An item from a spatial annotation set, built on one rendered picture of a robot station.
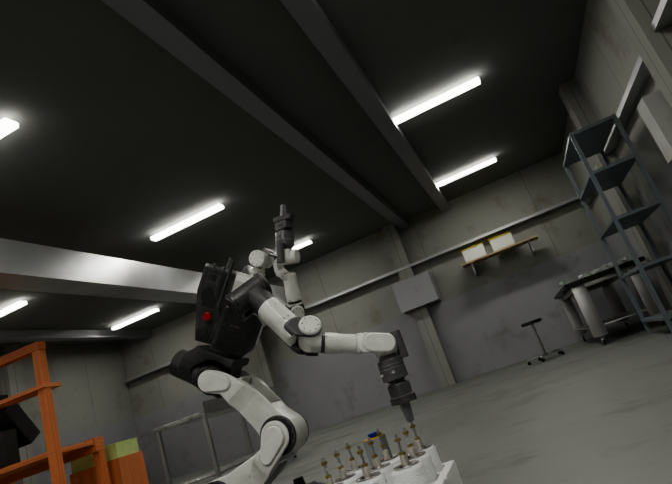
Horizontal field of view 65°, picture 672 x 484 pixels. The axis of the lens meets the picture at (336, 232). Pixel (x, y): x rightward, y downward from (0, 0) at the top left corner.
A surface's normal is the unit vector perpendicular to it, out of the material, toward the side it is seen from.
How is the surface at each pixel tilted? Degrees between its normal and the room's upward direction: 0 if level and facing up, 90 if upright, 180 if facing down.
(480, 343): 90
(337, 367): 90
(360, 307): 90
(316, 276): 90
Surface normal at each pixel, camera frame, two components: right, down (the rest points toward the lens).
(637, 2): -0.34, -0.17
